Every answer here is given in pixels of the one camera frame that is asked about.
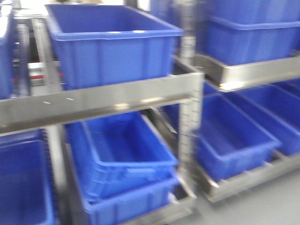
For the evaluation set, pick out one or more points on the lower left blue bin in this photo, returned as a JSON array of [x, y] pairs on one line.
[[25, 185]]

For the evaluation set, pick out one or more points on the right lower blue bin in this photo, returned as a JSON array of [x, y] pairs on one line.
[[229, 142]]

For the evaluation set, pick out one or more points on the upper blue bin on rack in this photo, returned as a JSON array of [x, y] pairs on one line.
[[99, 45]]

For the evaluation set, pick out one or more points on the right upper blue bin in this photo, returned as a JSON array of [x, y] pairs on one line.
[[244, 31]]

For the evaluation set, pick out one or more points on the lower stacked blue bin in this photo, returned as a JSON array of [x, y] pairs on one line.
[[123, 168]]

